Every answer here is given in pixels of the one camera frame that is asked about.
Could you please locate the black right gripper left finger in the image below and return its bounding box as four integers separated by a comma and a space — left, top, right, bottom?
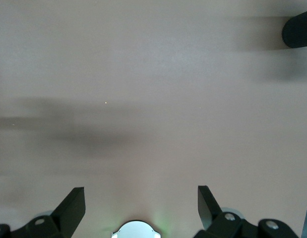
0, 186, 86, 238

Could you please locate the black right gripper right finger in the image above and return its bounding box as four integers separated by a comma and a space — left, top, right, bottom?
194, 185, 299, 238

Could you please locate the black ribbed cylinder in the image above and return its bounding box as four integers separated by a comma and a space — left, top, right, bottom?
282, 9, 307, 49

